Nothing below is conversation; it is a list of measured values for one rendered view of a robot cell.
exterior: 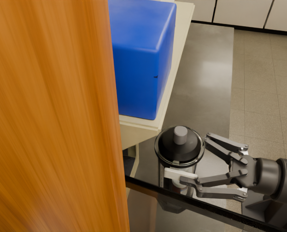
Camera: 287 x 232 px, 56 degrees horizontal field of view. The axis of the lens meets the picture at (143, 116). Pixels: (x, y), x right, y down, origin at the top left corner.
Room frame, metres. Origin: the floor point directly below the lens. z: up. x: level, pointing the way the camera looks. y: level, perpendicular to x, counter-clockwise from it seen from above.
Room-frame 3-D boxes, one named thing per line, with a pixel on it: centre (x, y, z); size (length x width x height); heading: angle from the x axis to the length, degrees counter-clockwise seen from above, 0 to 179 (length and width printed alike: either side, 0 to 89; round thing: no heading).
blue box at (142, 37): (0.26, 0.02, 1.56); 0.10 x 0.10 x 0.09; 76
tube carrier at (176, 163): (0.35, -0.08, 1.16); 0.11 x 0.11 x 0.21
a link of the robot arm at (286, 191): (0.29, -0.30, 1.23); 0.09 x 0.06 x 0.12; 164
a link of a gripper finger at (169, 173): (0.30, -0.08, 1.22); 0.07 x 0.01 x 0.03; 75
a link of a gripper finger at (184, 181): (0.28, -0.10, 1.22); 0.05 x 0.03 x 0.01; 75
